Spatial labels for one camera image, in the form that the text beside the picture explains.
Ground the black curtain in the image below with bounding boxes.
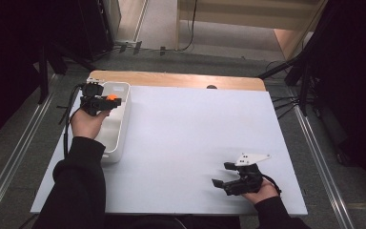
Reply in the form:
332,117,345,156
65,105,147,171
0,0,80,151
311,0,366,198

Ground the light wooden furniture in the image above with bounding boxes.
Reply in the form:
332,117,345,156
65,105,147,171
175,0,329,61

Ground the black metal stand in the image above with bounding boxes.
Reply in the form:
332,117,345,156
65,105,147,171
256,47,319,117
37,41,97,105

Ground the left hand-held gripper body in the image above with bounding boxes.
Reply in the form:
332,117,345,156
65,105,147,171
79,76,112,117

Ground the hanging black cable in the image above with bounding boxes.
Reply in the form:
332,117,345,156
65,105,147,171
175,0,198,52

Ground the white board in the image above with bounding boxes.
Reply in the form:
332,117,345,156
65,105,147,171
30,83,309,218

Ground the bundle of black floor cables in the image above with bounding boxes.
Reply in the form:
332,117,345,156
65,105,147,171
271,94,301,120

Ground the black cabinet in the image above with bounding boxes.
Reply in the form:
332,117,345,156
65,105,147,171
75,0,122,61

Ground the metal floor rail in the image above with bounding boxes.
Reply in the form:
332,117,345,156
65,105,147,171
0,74,59,229
294,104,356,229

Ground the left hand-held gripper black cable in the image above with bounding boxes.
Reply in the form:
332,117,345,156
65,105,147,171
62,83,88,158

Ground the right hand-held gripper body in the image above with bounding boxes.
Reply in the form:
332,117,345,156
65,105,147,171
223,153,272,196

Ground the person's left hand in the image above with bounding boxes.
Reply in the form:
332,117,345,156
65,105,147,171
70,108,112,140

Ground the white plastic bin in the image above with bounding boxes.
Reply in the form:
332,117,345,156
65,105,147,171
93,81,132,165

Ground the right hand-held gripper black cable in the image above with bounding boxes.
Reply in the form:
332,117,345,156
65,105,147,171
261,174,282,196

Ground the hand-held gripper black cable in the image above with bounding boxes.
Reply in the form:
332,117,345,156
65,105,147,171
62,83,88,158
261,174,282,196

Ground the person's right hand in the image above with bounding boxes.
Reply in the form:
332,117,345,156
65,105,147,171
241,177,280,204

